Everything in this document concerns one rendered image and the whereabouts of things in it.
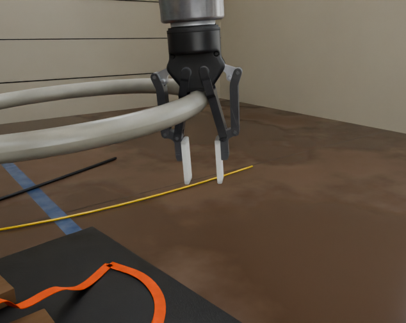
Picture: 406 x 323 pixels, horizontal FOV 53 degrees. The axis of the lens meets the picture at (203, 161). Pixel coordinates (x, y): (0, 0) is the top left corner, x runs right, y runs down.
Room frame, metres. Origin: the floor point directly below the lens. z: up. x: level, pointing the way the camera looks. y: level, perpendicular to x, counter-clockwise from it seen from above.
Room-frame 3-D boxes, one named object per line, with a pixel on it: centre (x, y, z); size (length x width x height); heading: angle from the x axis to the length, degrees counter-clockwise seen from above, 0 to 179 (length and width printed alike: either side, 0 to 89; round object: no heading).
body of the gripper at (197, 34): (0.61, 0.01, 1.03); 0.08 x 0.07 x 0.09; 82
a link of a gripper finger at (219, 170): (0.61, -0.03, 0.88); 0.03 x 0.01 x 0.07; 172
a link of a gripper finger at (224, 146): (0.60, -0.04, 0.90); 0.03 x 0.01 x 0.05; 82
